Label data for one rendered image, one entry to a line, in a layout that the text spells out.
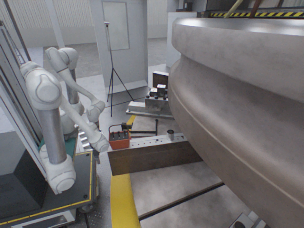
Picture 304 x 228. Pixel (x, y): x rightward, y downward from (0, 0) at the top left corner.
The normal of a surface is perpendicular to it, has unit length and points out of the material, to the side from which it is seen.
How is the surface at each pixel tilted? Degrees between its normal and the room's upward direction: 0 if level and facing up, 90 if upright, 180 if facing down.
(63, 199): 0
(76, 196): 0
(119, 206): 0
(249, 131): 72
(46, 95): 84
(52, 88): 86
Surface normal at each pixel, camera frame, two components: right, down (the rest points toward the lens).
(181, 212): 0.00, -0.84
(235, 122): -0.85, -0.13
